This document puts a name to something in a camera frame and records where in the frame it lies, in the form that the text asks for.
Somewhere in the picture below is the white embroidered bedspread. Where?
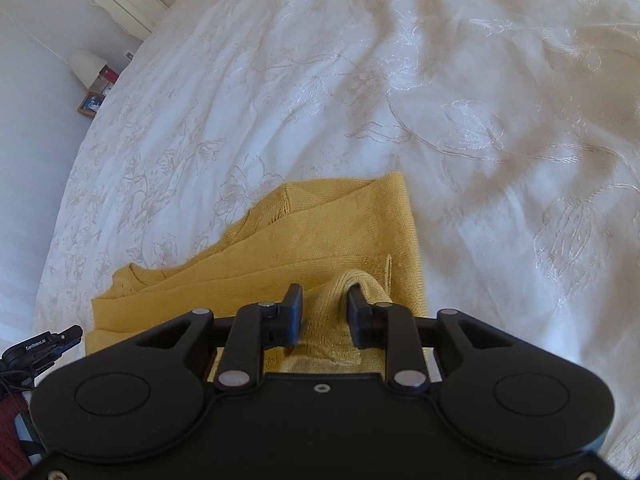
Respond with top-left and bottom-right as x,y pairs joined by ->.
32,0 -> 640,467

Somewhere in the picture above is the white table lamp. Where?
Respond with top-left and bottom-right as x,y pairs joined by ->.
68,50 -> 109,87

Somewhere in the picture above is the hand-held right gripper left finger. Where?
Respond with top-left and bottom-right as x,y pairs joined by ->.
118,283 -> 305,394

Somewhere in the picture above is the yellow knit sweater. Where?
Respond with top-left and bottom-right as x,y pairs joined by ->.
84,171 -> 429,377

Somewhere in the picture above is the red cloth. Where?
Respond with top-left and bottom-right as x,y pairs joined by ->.
0,392 -> 29,480

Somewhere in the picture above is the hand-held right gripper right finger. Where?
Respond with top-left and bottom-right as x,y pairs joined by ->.
347,285 -> 527,394

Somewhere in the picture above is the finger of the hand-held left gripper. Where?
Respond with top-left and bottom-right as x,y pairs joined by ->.
53,325 -> 84,349

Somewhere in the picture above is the wooden photo frame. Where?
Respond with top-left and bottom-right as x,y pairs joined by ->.
76,91 -> 106,119

